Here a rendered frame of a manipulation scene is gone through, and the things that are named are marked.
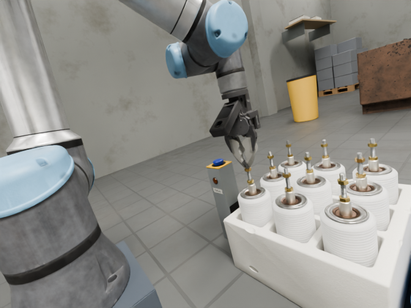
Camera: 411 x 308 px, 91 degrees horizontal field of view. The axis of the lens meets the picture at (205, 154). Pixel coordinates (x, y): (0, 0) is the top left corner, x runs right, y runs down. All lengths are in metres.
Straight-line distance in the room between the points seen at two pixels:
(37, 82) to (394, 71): 2.71
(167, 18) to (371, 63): 2.51
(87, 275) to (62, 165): 0.15
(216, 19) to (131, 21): 2.97
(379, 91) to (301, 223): 2.34
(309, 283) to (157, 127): 2.72
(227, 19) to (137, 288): 0.43
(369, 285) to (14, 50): 0.71
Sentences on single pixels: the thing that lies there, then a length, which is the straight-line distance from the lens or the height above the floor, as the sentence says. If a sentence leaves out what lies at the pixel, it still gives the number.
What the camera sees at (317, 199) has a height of 0.22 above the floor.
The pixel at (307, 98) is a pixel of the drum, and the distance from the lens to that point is 2.97.
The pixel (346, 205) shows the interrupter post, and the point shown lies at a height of 0.28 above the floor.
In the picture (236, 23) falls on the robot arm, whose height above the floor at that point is 0.64.
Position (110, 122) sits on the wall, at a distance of 2.85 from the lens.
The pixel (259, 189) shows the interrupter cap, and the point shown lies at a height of 0.25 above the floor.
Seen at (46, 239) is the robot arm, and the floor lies 0.43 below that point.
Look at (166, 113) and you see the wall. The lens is 3.10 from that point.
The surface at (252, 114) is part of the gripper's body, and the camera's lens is 0.57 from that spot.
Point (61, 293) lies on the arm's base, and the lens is 0.35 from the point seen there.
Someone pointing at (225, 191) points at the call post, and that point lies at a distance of 0.73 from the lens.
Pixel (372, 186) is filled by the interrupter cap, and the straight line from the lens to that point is 0.62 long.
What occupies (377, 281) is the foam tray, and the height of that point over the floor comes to 0.18.
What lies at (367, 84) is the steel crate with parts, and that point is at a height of 0.33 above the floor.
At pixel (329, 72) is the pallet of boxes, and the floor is 0.54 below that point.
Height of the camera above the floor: 0.53
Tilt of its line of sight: 13 degrees down
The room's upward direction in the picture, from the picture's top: 15 degrees counter-clockwise
